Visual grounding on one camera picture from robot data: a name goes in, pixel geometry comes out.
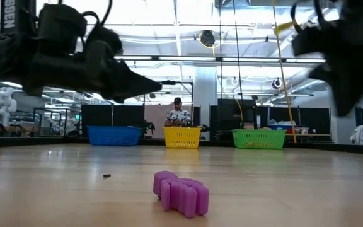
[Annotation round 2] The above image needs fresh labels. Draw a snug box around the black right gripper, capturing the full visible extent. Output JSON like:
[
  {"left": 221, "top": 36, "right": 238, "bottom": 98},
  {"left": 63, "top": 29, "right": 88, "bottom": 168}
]
[{"left": 291, "top": 18, "right": 363, "bottom": 117}]

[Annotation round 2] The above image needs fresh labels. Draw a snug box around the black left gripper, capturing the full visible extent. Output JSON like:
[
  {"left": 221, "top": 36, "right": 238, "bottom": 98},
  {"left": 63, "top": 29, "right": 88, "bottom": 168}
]
[{"left": 22, "top": 40, "right": 163, "bottom": 104}]

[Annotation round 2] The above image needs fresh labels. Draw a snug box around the person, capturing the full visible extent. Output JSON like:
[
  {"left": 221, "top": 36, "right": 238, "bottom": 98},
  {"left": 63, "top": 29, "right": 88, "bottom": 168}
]
[{"left": 164, "top": 96, "right": 192, "bottom": 128}]

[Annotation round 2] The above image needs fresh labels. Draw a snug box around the blue plastic basket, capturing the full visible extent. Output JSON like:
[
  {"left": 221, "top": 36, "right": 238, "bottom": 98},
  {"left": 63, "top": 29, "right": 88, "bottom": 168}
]
[{"left": 86, "top": 125, "right": 143, "bottom": 147}]

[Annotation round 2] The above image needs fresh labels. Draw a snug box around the long ceiling light strip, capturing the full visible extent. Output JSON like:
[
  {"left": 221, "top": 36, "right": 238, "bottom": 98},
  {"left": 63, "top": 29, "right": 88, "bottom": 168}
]
[{"left": 115, "top": 55, "right": 327, "bottom": 64}]

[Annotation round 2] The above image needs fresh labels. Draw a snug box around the yellow plastic basket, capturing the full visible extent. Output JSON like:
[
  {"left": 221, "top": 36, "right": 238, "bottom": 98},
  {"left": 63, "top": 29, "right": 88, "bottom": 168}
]
[{"left": 163, "top": 126, "right": 203, "bottom": 149}]

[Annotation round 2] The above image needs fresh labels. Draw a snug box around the white building column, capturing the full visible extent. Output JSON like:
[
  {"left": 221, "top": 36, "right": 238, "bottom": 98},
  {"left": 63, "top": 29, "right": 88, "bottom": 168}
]
[{"left": 193, "top": 66, "right": 219, "bottom": 141}]

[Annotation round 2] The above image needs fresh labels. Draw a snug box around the blue storage bin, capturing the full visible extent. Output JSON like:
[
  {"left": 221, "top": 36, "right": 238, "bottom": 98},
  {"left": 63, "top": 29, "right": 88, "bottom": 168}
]
[{"left": 268, "top": 124, "right": 293, "bottom": 131}]

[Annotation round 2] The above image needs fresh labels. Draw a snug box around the green plastic basket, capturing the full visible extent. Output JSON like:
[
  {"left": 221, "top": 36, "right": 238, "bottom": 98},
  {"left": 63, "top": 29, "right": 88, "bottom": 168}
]
[{"left": 231, "top": 129, "right": 287, "bottom": 150}]

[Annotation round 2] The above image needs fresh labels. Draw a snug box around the purple toy skeleton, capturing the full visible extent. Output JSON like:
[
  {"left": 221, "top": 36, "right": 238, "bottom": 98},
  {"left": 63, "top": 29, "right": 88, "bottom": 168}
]
[{"left": 153, "top": 170, "right": 210, "bottom": 219}]

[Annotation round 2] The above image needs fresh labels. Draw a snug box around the white robot figure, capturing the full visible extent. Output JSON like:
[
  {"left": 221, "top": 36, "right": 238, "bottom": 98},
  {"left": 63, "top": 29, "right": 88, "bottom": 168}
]
[{"left": 0, "top": 86, "right": 18, "bottom": 129}]

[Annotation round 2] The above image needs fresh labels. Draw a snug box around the black metal stand frame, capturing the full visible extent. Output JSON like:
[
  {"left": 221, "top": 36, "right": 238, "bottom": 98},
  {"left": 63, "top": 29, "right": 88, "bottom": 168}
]
[{"left": 142, "top": 79, "right": 195, "bottom": 108}]

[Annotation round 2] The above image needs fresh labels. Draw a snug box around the yellow hanging cable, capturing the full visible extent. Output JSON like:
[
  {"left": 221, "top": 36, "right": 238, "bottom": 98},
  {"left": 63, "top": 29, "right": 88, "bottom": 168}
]
[{"left": 271, "top": 0, "right": 297, "bottom": 143}]

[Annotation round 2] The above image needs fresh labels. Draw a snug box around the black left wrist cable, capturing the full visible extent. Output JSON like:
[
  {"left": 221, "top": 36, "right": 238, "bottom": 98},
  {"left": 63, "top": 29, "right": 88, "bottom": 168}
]
[{"left": 55, "top": 0, "right": 113, "bottom": 31}]

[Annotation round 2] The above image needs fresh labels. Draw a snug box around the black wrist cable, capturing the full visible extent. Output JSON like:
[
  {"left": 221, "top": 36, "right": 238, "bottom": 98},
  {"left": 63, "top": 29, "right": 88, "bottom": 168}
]
[
  {"left": 55, "top": 0, "right": 113, "bottom": 31},
  {"left": 289, "top": 0, "right": 326, "bottom": 34}
]

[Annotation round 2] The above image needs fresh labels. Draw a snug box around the black ceiling cable reel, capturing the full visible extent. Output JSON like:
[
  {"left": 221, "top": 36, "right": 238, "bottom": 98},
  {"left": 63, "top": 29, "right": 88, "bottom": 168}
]
[{"left": 199, "top": 30, "right": 216, "bottom": 48}]

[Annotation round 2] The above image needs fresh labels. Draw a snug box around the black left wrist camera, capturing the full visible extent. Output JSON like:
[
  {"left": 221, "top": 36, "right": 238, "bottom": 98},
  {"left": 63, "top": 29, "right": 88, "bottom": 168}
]
[{"left": 38, "top": 3, "right": 88, "bottom": 55}]

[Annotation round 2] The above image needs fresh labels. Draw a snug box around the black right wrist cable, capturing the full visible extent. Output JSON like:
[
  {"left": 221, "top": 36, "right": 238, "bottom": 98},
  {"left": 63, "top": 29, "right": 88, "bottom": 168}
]
[{"left": 289, "top": 0, "right": 326, "bottom": 34}]

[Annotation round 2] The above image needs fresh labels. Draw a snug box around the black hanging cable with coil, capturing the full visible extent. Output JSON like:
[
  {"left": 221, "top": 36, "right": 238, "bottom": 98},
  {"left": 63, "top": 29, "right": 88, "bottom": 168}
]
[{"left": 233, "top": 0, "right": 245, "bottom": 105}]

